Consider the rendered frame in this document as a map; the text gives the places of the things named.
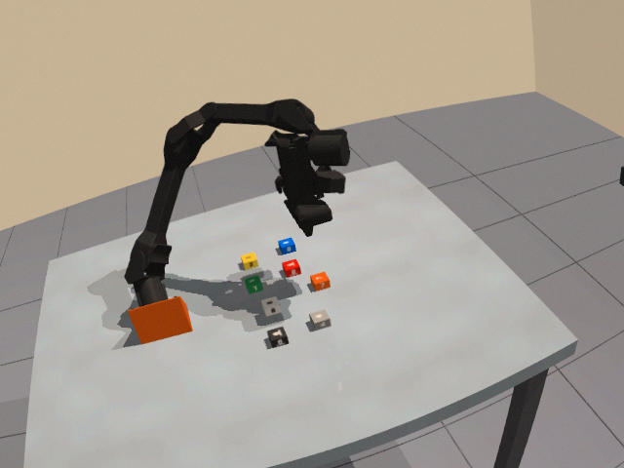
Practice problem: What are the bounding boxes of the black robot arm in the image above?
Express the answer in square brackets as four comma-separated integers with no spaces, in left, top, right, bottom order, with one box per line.
[124,98,350,307]

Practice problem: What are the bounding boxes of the green block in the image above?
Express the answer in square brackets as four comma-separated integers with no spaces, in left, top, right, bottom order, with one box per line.
[244,275,263,294]

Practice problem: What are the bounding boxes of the blue block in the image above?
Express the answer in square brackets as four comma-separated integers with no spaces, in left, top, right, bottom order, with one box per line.
[278,237,296,254]

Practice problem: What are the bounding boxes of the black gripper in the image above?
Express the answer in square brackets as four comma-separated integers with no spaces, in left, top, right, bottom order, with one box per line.
[274,162,332,237]

